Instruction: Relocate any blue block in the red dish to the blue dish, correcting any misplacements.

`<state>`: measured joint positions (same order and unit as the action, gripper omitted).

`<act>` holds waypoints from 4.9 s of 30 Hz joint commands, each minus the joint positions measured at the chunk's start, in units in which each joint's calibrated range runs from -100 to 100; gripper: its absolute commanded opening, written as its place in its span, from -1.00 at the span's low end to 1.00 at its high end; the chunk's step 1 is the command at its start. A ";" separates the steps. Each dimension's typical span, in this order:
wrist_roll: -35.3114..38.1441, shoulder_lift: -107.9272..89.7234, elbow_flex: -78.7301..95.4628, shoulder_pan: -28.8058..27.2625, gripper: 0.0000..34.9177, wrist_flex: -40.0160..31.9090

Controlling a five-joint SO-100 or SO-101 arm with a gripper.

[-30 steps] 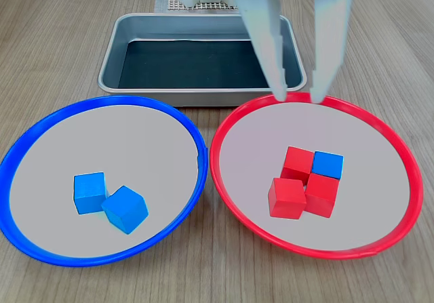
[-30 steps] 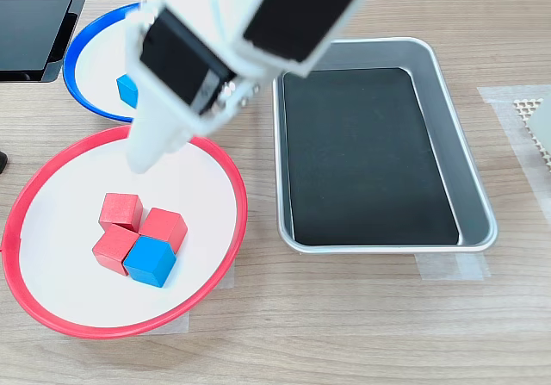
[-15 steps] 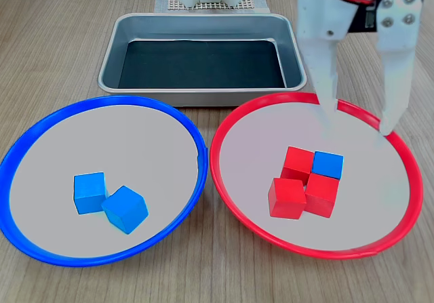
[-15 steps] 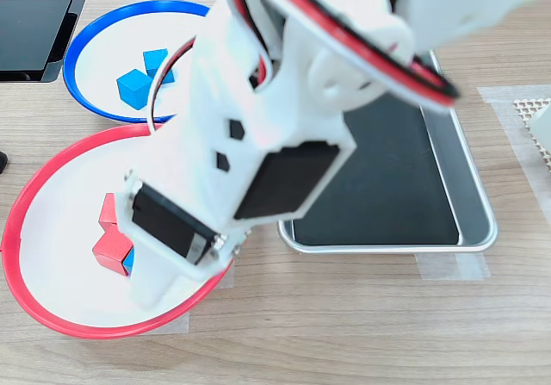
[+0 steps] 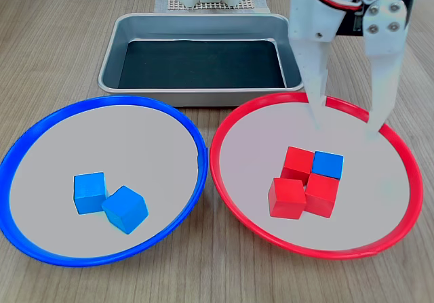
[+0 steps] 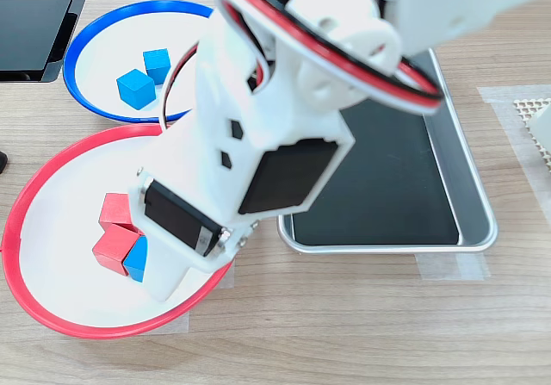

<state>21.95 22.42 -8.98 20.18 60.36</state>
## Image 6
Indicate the blue cube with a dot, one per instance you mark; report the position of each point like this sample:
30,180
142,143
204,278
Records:
135,90
157,64
137,260

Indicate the clear tape strip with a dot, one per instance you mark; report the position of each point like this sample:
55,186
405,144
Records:
452,268
183,322
227,281

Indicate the red cube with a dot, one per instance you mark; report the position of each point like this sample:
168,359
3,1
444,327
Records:
113,208
109,249

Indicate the red-rimmed white plate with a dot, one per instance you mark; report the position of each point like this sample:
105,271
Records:
56,251

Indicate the black tray mat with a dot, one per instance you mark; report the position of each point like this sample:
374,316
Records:
387,187

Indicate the blue-rimmed white plate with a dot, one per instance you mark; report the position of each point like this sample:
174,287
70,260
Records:
99,57

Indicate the small black object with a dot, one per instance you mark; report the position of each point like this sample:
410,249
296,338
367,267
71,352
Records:
2,163

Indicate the steel tray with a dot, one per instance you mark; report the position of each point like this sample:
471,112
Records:
471,204

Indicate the black flat electronic device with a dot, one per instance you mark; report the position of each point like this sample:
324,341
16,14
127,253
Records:
26,32

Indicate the pale perforated base plate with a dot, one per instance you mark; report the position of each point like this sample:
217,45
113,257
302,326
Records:
527,106

